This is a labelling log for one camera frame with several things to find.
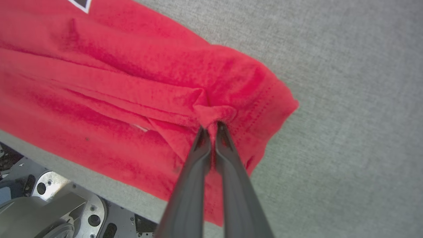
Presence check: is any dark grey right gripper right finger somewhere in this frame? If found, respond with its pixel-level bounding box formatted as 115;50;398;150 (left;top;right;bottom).
214;121;275;238

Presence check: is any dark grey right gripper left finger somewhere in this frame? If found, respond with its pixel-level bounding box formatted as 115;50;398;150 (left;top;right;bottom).
154;127;212;238

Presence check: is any red and white jersey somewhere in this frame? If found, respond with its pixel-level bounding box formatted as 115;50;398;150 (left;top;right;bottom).
0;0;300;227

